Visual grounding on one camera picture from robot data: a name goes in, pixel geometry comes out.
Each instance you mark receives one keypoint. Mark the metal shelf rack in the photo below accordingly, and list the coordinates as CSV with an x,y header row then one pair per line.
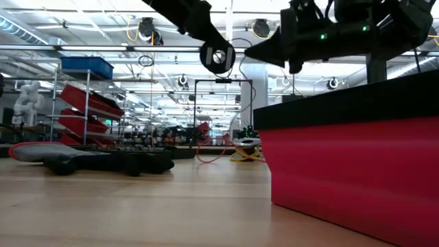
x,y
86,103

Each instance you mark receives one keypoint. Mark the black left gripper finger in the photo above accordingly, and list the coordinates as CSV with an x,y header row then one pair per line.
x,y
212,34

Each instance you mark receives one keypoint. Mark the grey black work glove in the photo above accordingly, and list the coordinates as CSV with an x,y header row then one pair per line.
x,y
51,152

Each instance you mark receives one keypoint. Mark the red storage bin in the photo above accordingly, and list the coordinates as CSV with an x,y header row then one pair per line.
x,y
79,125
89,101
70,140

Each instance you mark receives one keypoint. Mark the black screwdriver bit case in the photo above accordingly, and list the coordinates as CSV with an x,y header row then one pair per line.
x,y
181,152

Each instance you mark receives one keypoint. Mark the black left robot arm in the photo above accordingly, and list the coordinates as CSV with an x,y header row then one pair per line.
x,y
1,85

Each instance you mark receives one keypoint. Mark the black background station frame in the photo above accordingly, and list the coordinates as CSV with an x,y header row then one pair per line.
x,y
223,81

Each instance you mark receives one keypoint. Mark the red box with grey lid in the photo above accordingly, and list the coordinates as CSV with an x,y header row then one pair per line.
x,y
343,171

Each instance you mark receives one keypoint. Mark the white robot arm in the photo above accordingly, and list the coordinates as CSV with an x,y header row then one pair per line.
x,y
27,103

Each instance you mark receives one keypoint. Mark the black upright post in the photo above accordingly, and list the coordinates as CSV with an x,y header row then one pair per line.
x,y
376,72

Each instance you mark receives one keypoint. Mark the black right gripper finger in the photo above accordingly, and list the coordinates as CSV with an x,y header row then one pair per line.
x,y
269,51

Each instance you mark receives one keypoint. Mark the blue storage bin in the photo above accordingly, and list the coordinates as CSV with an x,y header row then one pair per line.
x,y
87,67

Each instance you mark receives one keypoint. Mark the white building pillar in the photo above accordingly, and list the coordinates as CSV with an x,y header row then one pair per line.
x,y
257,96

